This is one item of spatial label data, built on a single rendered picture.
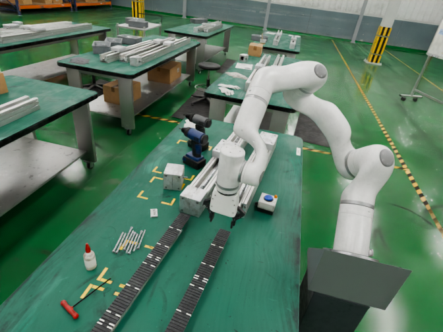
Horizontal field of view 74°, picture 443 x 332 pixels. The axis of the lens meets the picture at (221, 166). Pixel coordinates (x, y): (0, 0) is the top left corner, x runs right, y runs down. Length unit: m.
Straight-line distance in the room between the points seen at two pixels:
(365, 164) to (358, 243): 0.28
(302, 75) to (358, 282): 0.74
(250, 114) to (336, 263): 0.58
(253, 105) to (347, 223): 0.55
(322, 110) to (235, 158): 0.42
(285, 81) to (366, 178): 0.46
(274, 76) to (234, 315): 0.83
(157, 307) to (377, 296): 0.75
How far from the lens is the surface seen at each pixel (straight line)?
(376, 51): 11.22
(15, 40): 4.85
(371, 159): 1.17
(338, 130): 1.20
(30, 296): 1.20
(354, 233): 1.17
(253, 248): 1.27
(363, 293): 1.21
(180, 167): 1.51
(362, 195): 1.19
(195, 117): 1.81
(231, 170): 0.96
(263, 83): 1.09
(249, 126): 1.01
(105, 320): 1.04
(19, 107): 2.41
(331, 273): 1.14
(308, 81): 1.11
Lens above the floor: 1.69
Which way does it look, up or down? 32 degrees down
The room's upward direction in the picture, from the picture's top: 7 degrees clockwise
